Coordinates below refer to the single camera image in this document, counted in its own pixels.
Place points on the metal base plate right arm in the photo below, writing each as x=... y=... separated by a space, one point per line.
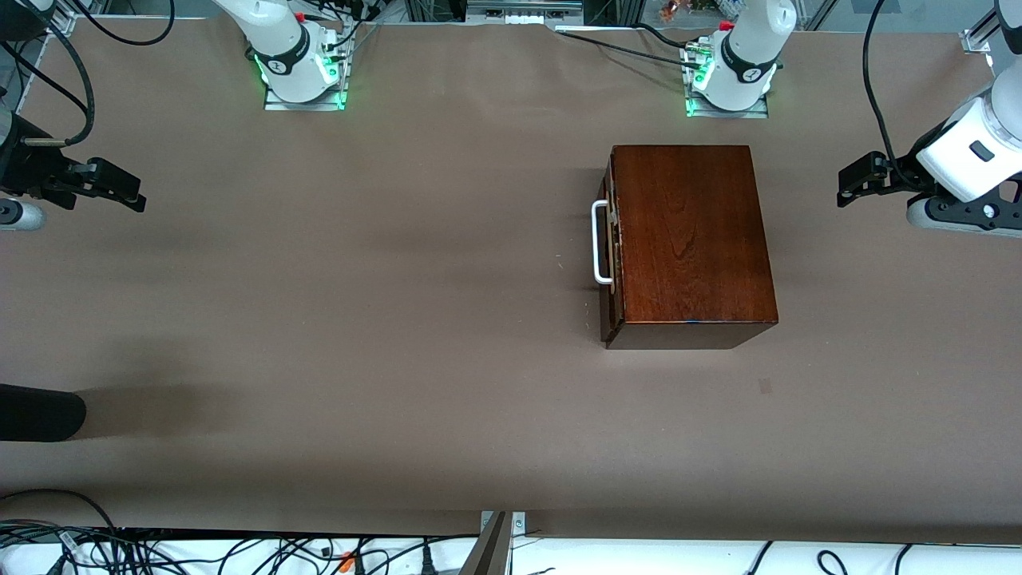
x=275 y=104

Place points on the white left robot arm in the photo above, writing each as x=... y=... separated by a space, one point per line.
x=750 y=48

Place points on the black ribbed cylinder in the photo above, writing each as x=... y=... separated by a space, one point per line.
x=40 y=411

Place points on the metal base plate left arm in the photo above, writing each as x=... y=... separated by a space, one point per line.
x=758 y=113

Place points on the small aluminium bracket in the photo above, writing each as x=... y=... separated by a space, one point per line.
x=519 y=523

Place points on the black power plug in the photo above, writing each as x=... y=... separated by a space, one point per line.
x=426 y=559

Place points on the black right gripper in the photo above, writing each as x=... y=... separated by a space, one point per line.
x=24 y=169

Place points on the dark brown wooden cabinet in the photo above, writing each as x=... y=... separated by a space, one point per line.
x=695 y=239

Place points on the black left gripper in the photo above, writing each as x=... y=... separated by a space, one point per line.
x=901 y=173

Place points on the aluminium frame profile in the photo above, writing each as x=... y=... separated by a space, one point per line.
x=976 y=41
x=64 y=20

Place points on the dark slanted post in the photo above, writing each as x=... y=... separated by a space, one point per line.
x=489 y=555

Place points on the silver metal device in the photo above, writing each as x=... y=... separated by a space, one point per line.
x=519 y=12

